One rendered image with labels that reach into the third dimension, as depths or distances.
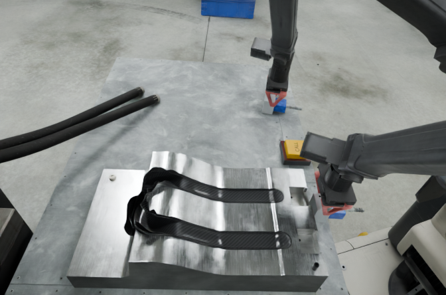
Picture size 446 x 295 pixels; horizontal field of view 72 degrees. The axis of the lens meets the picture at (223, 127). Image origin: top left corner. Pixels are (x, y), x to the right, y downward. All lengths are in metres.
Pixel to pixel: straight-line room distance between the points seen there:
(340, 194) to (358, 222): 1.19
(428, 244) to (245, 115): 0.61
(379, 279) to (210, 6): 3.03
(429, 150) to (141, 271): 0.50
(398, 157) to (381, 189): 1.71
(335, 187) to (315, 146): 0.12
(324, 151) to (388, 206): 1.45
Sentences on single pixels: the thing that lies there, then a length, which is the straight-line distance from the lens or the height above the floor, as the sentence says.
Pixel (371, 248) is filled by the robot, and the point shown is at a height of 0.28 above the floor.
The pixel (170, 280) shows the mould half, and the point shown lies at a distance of 0.67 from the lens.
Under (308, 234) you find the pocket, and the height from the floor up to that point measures 0.86.
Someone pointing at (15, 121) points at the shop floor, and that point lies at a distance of 2.49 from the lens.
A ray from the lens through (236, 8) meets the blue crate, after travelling 3.67.
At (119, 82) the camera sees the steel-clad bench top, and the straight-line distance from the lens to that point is 1.21.
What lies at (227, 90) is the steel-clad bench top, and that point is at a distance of 1.15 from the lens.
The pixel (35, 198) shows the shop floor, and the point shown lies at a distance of 1.98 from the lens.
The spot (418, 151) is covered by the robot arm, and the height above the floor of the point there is 1.26.
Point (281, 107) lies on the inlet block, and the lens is 1.05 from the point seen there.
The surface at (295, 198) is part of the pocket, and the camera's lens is 0.78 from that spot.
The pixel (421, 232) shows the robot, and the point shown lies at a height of 0.80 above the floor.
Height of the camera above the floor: 1.48
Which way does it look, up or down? 43 degrees down
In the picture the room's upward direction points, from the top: 5 degrees clockwise
